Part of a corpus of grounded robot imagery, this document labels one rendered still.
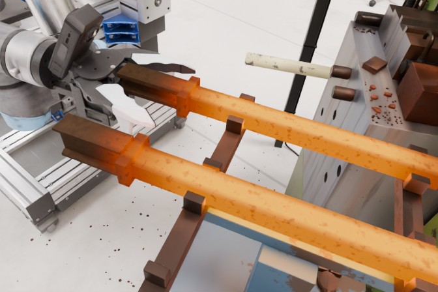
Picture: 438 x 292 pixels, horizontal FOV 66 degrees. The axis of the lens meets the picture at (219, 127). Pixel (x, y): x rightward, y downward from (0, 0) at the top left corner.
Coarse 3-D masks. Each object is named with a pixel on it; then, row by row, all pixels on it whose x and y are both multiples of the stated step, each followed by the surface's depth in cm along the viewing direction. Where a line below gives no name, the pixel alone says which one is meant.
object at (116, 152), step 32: (64, 128) 35; (96, 128) 35; (96, 160) 37; (128, 160) 33; (160, 160) 34; (224, 192) 32; (256, 192) 32; (256, 224) 32; (288, 224) 31; (320, 224) 31; (352, 224) 31; (352, 256) 30; (384, 256) 29; (416, 256) 29
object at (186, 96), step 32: (128, 64) 45; (160, 96) 44; (192, 96) 42; (224, 96) 42; (256, 128) 41; (288, 128) 39; (320, 128) 40; (352, 160) 39; (384, 160) 37; (416, 160) 37
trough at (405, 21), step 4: (404, 20) 66; (408, 20) 66; (412, 20) 66; (416, 20) 66; (420, 20) 66; (400, 24) 67; (404, 24) 67; (408, 24) 66; (412, 24) 66; (416, 24) 66; (420, 24) 66; (424, 24) 66; (428, 24) 66; (432, 24) 66; (436, 24) 66; (404, 28) 66; (428, 28) 66; (432, 28) 66; (436, 28) 66
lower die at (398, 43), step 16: (384, 16) 76; (400, 16) 68; (416, 16) 69; (432, 16) 69; (384, 32) 75; (400, 32) 66; (416, 32) 63; (384, 48) 73; (400, 48) 64; (416, 48) 60; (432, 48) 60; (400, 64) 63; (400, 80) 65
